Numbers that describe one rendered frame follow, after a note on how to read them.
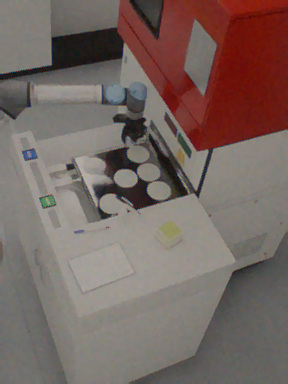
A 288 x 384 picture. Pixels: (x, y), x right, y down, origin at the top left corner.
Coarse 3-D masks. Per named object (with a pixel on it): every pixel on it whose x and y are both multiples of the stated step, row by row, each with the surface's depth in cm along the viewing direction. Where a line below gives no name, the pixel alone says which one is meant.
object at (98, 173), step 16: (144, 144) 240; (80, 160) 229; (96, 160) 230; (112, 160) 231; (128, 160) 232; (96, 176) 224; (112, 176) 225; (160, 176) 228; (96, 192) 218; (112, 192) 219; (128, 192) 220; (144, 192) 221
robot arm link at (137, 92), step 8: (128, 88) 212; (136, 88) 210; (144, 88) 210; (128, 96) 211; (136, 96) 210; (144, 96) 211; (128, 104) 213; (136, 104) 213; (144, 104) 215; (136, 112) 216
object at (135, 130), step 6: (132, 120) 220; (138, 120) 220; (144, 120) 221; (126, 126) 225; (132, 126) 225; (138, 126) 222; (144, 126) 227; (126, 132) 226; (132, 132) 224; (138, 132) 224; (144, 132) 228; (132, 138) 227; (138, 138) 227
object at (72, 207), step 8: (64, 176) 225; (64, 192) 219; (72, 192) 219; (64, 200) 216; (72, 200) 216; (64, 208) 213; (72, 208) 214; (80, 208) 214; (72, 216) 211; (80, 216) 211; (72, 224) 208
